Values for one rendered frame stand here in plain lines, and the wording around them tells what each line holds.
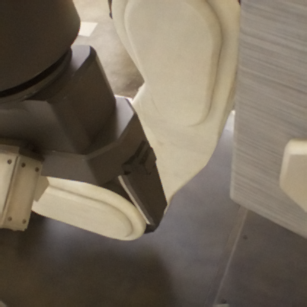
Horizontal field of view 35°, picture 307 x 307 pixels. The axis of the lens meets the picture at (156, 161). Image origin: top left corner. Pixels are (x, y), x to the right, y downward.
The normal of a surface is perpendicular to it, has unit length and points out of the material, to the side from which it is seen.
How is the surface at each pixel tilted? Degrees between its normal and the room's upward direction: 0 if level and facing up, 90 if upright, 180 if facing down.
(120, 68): 0
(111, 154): 82
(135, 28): 90
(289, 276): 0
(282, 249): 0
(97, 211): 90
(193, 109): 90
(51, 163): 90
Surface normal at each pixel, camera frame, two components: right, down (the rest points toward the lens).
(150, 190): 0.88, 0.11
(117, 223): -0.39, 0.73
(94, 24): -0.08, -0.64
